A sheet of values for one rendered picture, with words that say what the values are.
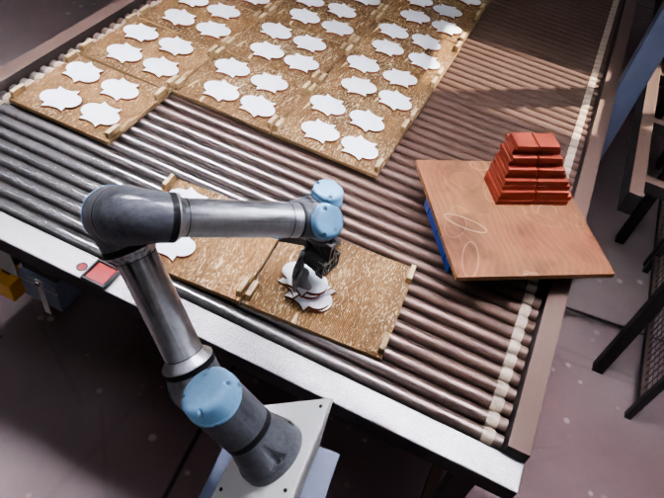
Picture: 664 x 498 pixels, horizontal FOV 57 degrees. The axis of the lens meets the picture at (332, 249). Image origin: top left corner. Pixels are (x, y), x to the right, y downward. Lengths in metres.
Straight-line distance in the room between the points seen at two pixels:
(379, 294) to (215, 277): 0.47
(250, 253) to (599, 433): 1.80
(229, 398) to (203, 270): 0.62
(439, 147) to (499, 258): 0.66
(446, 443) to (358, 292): 0.48
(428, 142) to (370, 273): 0.73
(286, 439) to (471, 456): 0.52
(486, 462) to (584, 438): 1.35
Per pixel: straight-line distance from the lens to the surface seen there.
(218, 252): 1.82
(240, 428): 1.26
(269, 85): 2.46
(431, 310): 1.82
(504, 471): 1.64
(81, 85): 2.46
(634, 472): 2.99
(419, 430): 1.61
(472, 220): 1.93
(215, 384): 1.25
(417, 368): 1.69
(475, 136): 2.49
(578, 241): 2.04
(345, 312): 1.72
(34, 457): 2.60
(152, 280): 1.29
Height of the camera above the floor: 2.31
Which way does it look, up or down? 48 degrees down
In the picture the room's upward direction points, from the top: 12 degrees clockwise
